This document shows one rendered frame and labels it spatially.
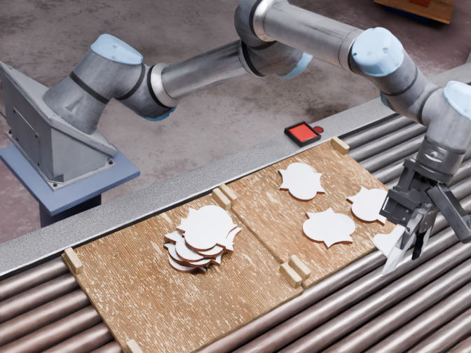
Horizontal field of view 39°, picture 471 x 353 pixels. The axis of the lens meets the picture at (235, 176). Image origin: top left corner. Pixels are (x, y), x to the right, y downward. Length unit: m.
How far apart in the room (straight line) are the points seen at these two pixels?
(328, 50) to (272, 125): 2.23
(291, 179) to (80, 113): 0.55
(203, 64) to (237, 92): 2.02
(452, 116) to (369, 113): 0.92
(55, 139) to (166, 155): 1.57
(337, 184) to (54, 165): 0.72
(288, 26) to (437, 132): 0.35
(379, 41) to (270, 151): 0.78
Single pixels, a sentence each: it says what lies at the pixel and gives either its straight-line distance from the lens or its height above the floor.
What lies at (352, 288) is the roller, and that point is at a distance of 1.57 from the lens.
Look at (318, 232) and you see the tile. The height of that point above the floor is 0.95.
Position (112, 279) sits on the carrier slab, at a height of 0.94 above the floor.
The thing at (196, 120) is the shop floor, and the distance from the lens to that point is 3.39.
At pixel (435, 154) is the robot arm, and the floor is 1.40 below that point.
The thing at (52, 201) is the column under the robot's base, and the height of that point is 0.87.
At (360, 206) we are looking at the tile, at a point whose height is 0.95.
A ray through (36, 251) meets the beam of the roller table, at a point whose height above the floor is 0.92.
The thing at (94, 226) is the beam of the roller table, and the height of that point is 0.91.
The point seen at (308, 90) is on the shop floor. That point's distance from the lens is 3.77.
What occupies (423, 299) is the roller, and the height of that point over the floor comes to 0.92.
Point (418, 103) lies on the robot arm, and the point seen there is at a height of 1.44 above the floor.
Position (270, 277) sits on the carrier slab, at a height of 0.94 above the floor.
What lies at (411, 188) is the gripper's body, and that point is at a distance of 1.25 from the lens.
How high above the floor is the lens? 2.10
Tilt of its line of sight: 42 degrees down
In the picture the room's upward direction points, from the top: 11 degrees clockwise
